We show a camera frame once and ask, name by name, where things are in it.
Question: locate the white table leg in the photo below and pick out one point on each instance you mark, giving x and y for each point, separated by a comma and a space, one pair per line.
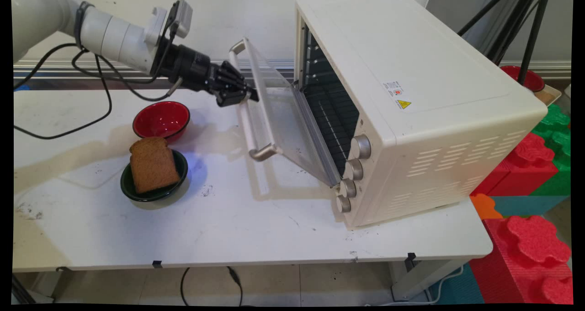
420, 279

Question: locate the large silver oven knob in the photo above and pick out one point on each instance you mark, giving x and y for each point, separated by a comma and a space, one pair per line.
362, 147

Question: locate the green foam block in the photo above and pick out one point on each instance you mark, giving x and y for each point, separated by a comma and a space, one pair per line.
555, 128

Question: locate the red bowl behind oven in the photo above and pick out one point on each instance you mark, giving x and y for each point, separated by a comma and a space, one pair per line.
532, 80

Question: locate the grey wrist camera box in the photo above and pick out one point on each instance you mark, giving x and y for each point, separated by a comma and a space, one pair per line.
180, 18

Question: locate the brown bread slice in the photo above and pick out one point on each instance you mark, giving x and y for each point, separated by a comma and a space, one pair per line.
154, 167

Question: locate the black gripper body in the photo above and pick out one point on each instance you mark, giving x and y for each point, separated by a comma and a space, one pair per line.
192, 68

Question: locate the beige tray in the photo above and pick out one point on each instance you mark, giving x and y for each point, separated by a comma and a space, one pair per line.
548, 95

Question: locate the aluminium rail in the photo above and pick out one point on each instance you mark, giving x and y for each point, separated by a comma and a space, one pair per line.
50, 71

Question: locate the dark green bowl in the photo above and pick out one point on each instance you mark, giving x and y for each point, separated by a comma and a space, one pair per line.
181, 169

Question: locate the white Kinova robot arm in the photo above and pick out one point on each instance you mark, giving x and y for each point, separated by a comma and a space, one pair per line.
109, 34

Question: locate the teal foam block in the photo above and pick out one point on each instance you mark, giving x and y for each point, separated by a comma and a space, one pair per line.
525, 206

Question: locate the orange foam block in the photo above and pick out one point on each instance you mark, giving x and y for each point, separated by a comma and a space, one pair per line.
485, 206

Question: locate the thin black tripod leg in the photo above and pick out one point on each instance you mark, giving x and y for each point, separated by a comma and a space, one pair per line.
482, 13

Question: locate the cream toaster oven body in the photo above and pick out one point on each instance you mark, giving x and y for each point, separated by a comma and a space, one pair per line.
411, 50

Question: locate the small red foam block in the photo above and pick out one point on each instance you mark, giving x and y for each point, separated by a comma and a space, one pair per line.
521, 169

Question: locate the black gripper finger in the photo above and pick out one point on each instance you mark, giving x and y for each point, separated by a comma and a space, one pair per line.
235, 97
233, 75

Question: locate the large red foam block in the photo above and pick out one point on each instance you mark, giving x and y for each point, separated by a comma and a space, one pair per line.
525, 260

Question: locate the thick black tripod column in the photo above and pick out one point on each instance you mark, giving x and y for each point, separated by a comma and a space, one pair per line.
512, 25

